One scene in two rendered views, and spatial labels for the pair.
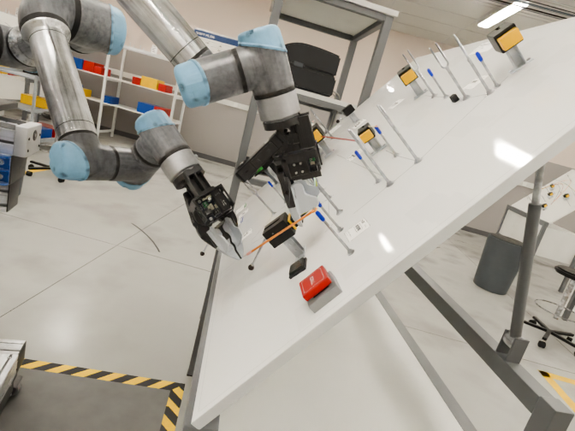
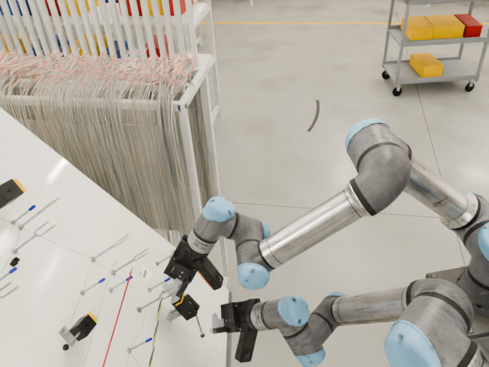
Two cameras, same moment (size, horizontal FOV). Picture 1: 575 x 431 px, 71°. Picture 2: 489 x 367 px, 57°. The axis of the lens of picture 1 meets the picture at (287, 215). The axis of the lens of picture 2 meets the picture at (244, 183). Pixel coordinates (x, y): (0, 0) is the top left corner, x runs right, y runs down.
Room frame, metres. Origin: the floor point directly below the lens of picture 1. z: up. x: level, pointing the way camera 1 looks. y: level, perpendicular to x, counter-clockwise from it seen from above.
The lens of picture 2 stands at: (1.61, 0.37, 2.22)
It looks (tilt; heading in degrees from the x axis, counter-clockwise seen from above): 37 degrees down; 192
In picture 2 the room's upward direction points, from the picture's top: 4 degrees counter-clockwise
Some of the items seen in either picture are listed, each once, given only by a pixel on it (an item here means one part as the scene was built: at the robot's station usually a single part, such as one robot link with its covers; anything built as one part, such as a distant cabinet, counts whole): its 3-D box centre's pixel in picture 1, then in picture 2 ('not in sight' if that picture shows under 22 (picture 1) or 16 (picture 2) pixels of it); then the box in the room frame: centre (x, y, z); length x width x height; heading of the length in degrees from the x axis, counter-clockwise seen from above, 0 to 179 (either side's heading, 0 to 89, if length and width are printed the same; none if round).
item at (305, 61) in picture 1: (300, 68); not in sight; (1.94, 0.12, 1.56); 0.30 x 0.23 x 0.19; 101
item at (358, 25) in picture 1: (276, 197); not in sight; (2.05, 0.08, 0.92); 0.61 x 0.51 x 1.85; 9
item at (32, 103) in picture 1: (38, 108); not in sight; (5.39, 3.63, 0.54); 0.99 x 0.50 x 1.08; 2
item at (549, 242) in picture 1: (548, 221); not in sight; (5.91, -3.69, 0.83); 1.18 x 0.72 x 1.65; 177
